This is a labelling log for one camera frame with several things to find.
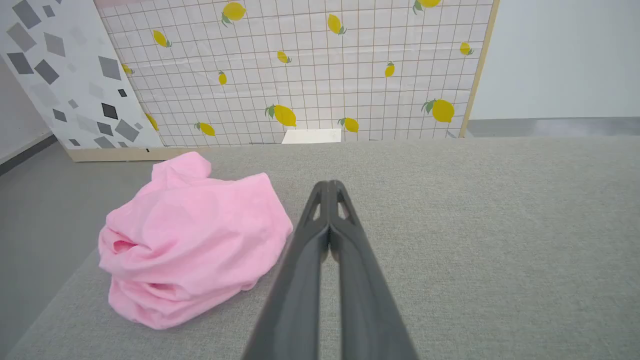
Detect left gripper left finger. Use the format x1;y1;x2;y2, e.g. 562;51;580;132
242;180;331;360

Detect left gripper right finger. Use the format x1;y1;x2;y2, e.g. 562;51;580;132
328;180;419;360

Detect pink cloth garment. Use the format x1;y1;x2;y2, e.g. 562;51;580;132
98;151;294;331

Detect white box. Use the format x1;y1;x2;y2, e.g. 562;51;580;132
281;128;343;145

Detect lemon print grid panel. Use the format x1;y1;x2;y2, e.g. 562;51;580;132
94;0;496;149

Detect grey diamond print panel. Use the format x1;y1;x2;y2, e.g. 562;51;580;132
0;0;164;150

